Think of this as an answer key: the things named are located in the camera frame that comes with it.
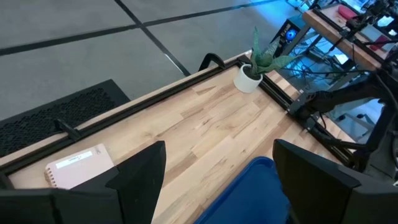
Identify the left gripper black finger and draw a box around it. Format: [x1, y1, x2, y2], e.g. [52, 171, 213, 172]
[52, 140, 167, 224]

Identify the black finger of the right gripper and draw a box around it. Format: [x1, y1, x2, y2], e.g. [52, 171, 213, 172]
[272, 139, 398, 224]

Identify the blue plastic tray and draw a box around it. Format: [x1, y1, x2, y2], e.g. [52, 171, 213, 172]
[194, 156, 292, 224]

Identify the pink spiral notebook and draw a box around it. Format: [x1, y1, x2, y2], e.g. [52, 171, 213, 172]
[44, 143, 115, 190]

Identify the black perforated floor mat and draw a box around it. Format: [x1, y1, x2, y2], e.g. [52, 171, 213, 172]
[0, 79, 131, 158]

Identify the white round plant pot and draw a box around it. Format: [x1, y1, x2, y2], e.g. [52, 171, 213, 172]
[233, 63, 264, 94]

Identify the green leafy plant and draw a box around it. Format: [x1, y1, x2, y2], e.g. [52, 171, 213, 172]
[250, 26, 297, 77]

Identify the wooden neighbouring table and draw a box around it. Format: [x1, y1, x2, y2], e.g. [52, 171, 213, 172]
[302, 2, 390, 71]

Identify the black computer tower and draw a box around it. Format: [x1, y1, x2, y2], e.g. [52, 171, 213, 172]
[270, 17, 308, 57]

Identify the red pad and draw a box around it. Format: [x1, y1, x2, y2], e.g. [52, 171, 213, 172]
[337, 4, 358, 21]

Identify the black rail clamp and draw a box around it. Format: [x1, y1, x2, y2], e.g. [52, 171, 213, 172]
[55, 119, 82, 142]

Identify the black aluminium table rail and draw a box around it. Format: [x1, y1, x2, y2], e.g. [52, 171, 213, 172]
[0, 55, 355, 175]

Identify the black curved handle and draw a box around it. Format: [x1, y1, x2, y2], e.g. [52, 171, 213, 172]
[198, 52, 226, 72]

